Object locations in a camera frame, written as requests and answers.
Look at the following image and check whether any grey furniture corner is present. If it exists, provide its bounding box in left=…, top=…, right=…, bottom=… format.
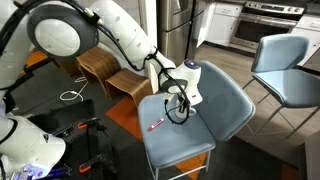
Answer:
left=304, top=129, right=320, bottom=180

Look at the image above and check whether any bent wooden stool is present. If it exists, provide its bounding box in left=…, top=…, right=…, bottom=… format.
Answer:
left=104, top=67, right=154, bottom=108
left=73, top=46, right=123, bottom=98
left=53, top=56, right=84, bottom=78

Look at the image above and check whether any stainless steel refrigerator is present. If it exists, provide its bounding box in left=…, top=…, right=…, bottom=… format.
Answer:
left=156, top=0, right=208, bottom=73

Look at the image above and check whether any white kitchen cabinet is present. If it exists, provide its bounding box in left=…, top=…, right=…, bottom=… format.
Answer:
left=289, top=13, right=320, bottom=68
left=196, top=1, right=245, bottom=48

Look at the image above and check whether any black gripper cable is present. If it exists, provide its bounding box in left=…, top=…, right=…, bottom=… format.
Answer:
left=162, top=74, right=192, bottom=126

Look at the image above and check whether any orange black clamp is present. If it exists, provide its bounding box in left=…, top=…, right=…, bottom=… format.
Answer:
left=76, top=116, right=108, bottom=133
left=78, top=152, right=118, bottom=175

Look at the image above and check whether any white floor cable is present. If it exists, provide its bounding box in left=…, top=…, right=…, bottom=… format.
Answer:
left=59, top=75, right=90, bottom=103

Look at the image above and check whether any black robot cart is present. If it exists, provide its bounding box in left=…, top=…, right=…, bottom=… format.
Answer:
left=27, top=98, right=118, bottom=180

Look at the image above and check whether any stainless steel oven range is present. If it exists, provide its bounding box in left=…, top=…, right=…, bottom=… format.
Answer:
left=229, top=0, right=306, bottom=52

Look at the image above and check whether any blue chair with metal legs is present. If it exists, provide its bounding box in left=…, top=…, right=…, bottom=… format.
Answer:
left=137, top=59, right=257, bottom=180
left=241, top=33, right=320, bottom=140

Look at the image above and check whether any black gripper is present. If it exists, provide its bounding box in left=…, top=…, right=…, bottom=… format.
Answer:
left=172, top=93, right=198, bottom=117

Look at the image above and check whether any red marker pen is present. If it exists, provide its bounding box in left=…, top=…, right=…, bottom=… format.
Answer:
left=147, top=117, right=166, bottom=132

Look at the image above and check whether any black stand bar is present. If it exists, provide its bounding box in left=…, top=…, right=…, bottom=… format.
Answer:
left=5, top=56, right=57, bottom=93

